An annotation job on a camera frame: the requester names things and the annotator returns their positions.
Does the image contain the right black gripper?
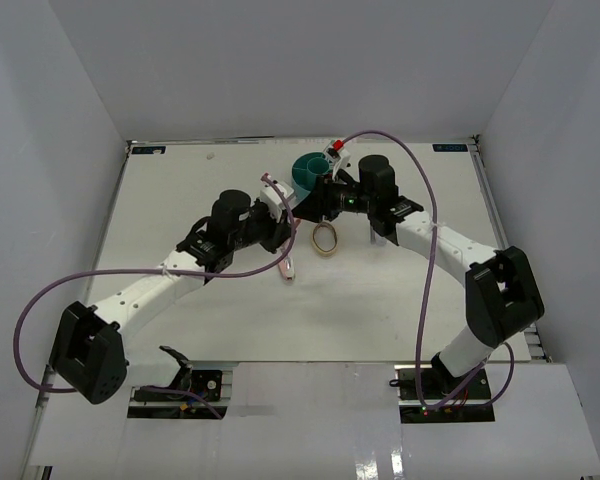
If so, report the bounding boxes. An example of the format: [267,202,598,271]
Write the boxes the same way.
[291,171,376,224]

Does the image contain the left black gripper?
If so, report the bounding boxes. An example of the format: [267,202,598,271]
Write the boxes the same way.
[229,199,296,254]

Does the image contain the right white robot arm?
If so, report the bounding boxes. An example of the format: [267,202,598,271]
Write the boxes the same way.
[291,153,545,399]

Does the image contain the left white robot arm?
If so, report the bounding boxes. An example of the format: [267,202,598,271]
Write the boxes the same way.
[50,182,295,405]

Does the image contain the teal round desk organizer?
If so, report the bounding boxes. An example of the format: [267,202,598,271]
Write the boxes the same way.
[291,152,332,202]

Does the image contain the masking tape roll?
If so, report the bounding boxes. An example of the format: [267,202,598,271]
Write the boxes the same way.
[310,222,339,258]

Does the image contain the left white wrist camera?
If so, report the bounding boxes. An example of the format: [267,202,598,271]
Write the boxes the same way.
[259,182,295,222]

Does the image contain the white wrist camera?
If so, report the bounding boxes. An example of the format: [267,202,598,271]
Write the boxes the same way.
[323,140,351,180]
[259,182,295,222]

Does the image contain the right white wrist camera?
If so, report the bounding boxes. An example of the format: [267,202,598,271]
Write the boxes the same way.
[323,140,351,180]

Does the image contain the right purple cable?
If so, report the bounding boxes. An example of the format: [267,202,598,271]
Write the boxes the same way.
[340,129,516,414]

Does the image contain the purple cable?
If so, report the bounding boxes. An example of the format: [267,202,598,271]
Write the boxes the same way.
[340,129,516,414]
[13,172,297,420]

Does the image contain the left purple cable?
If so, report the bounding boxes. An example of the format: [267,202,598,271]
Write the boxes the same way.
[13,172,297,420]

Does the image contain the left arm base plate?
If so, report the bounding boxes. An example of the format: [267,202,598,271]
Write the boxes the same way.
[127,346,233,420]

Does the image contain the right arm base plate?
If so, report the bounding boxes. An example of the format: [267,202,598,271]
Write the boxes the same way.
[389,363,496,424]

